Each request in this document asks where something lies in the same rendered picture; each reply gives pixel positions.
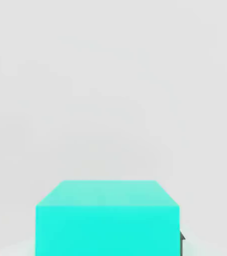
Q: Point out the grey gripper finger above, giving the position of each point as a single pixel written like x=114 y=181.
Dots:
x=182 y=243

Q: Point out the small cyan cube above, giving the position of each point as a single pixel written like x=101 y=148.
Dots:
x=107 y=224

